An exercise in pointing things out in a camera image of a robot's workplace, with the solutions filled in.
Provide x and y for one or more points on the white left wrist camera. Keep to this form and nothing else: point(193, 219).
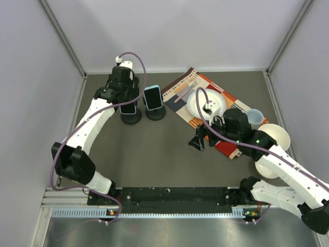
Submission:
point(123, 63)

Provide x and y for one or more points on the white bowl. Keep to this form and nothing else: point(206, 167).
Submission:
point(278, 133)

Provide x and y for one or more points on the white paper plate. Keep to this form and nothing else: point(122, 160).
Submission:
point(212, 95)

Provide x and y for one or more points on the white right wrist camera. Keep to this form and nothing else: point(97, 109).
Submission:
point(212, 112)

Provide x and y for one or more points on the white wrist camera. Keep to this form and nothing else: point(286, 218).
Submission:
point(123, 63)
point(212, 112)

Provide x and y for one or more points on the light blue mug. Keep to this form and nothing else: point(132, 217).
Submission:
point(255, 117)

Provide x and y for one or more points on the blue case phone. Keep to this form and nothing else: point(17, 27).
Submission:
point(152, 97)

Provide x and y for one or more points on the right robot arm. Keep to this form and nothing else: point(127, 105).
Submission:
point(306, 196)

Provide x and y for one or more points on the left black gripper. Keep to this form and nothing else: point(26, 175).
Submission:
point(133, 91)

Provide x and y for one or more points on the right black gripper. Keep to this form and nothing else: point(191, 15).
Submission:
point(198, 141)

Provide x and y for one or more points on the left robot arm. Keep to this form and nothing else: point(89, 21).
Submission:
point(71, 158)

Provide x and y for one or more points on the purple case phone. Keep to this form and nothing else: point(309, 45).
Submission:
point(128, 109)

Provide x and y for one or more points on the pink handled fork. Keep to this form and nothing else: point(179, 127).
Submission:
point(193, 85)

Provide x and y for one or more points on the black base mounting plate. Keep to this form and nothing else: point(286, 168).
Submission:
point(177, 200)

